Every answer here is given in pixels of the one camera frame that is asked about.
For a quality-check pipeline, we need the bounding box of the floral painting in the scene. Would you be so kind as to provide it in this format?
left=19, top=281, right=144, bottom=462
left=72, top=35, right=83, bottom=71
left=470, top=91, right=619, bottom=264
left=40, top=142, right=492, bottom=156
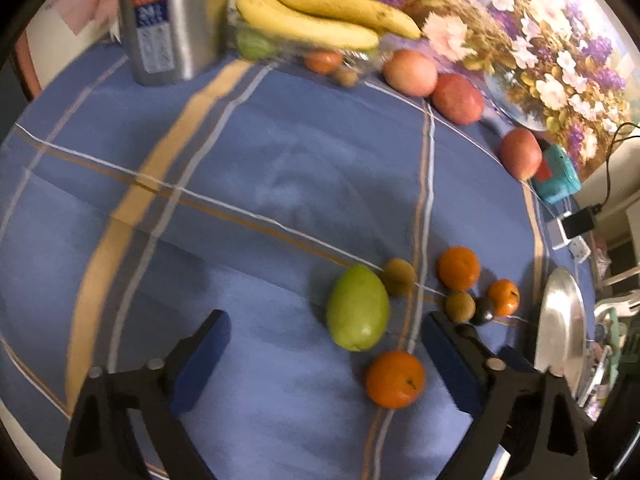
left=350, top=0, right=640, bottom=181

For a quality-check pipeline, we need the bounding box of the green round fruit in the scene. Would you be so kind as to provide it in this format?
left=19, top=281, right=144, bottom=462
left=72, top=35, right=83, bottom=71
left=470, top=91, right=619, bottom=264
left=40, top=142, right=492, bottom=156
left=236, top=29, right=276, bottom=60

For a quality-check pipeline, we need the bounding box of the teal box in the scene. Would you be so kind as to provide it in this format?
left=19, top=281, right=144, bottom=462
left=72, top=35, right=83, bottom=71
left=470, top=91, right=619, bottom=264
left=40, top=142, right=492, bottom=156
left=531, top=144, right=582, bottom=204

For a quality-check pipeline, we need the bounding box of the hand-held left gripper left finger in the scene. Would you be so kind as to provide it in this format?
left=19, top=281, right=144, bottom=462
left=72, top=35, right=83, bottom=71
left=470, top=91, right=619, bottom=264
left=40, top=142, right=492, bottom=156
left=60, top=309, right=232, bottom=480

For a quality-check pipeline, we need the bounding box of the black charger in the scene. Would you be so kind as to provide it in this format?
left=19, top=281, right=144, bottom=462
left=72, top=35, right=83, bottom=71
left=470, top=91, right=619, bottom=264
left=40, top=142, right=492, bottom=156
left=561, top=209, right=598, bottom=238

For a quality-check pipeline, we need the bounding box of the black cable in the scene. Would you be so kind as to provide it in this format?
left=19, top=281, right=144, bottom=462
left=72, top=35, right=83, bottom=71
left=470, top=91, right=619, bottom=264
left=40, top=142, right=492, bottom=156
left=597, top=121, right=640, bottom=211

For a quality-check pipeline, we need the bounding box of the dark plum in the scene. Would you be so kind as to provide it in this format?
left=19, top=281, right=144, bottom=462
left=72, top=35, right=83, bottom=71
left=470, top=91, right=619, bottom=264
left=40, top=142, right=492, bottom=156
left=471, top=297, right=496, bottom=327

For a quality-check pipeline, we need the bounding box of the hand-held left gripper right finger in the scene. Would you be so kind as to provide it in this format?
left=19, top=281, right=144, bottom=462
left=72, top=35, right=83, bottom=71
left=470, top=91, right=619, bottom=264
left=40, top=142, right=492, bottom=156
left=422, top=310, right=593, bottom=480

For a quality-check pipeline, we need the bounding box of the red apple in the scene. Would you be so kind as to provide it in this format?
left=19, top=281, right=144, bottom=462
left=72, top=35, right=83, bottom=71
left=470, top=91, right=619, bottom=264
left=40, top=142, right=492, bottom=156
left=431, top=73, right=486, bottom=126
left=383, top=49, right=440, bottom=98
left=500, top=127, right=544, bottom=182

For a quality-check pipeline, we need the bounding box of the orange mandarin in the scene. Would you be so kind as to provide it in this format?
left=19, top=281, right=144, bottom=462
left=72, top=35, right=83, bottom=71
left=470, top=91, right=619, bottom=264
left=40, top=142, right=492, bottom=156
left=364, top=350, right=427, bottom=409
left=486, top=279, right=521, bottom=317
left=437, top=246, right=482, bottom=292

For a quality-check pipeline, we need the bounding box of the stainless steel kettle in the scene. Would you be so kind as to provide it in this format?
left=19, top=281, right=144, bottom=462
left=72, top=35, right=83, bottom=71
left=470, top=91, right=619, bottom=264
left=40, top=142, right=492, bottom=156
left=118, top=0, right=233, bottom=87

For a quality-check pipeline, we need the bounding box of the stainless steel bowl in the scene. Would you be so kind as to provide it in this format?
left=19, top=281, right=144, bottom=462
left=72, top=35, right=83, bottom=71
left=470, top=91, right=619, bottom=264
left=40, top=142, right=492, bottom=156
left=534, top=266, right=587, bottom=396

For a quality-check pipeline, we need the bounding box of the brown kiwi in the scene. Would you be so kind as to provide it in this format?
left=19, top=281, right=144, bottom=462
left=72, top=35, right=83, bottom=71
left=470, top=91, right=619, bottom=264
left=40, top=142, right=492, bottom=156
left=380, top=257, right=417, bottom=297
left=444, top=291, right=476, bottom=323

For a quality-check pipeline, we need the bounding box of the yellow banana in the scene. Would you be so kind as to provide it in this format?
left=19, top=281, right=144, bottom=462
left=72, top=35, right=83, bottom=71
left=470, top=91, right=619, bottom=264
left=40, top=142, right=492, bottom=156
left=235, top=0, right=381, bottom=52
left=270, top=0, right=423, bottom=40

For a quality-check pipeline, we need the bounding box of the green mango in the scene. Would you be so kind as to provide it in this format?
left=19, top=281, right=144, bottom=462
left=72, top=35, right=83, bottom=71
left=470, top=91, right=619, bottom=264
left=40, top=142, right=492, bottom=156
left=326, top=264, right=391, bottom=352

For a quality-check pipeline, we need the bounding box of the white plastic chair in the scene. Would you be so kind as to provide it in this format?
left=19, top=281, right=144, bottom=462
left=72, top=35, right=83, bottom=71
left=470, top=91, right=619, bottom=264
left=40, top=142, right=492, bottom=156
left=597, top=266, right=640, bottom=311

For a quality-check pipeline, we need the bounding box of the white power strip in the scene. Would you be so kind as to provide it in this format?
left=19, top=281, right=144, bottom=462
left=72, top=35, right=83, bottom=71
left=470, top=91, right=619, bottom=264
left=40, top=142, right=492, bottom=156
left=547, top=215, right=573, bottom=252

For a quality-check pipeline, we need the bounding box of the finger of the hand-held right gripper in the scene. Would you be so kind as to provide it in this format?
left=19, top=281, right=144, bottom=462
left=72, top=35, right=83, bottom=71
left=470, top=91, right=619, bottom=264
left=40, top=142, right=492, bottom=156
left=497, top=345, right=538, bottom=373

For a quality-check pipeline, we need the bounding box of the small bagged orange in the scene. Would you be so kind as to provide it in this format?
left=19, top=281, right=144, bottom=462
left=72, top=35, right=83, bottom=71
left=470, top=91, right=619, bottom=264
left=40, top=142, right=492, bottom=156
left=305, top=50, right=345, bottom=75

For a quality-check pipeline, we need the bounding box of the blue plaid tablecloth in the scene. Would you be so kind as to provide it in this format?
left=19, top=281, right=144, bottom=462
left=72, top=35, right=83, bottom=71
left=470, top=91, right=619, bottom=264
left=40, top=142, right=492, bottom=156
left=0, top=42, right=598, bottom=480

